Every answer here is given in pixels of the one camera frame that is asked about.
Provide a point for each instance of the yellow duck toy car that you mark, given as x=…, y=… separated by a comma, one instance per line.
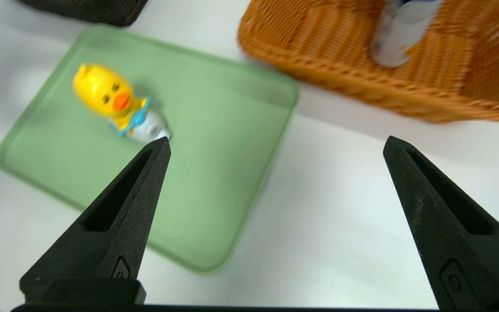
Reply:
x=102, y=91

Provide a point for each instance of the light green plastic tray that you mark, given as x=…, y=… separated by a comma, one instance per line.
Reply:
x=215, y=151

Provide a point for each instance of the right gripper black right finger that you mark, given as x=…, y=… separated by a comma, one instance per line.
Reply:
x=444, y=229

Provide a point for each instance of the orange wicker basket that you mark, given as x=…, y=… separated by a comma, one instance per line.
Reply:
x=327, y=52

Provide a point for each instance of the dark brown wicker basket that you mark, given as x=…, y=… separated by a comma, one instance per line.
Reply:
x=93, y=11

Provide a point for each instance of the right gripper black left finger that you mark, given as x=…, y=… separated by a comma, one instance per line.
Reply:
x=119, y=242

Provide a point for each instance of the blue capped white bottle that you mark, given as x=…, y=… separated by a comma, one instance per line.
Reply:
x=401, y=34

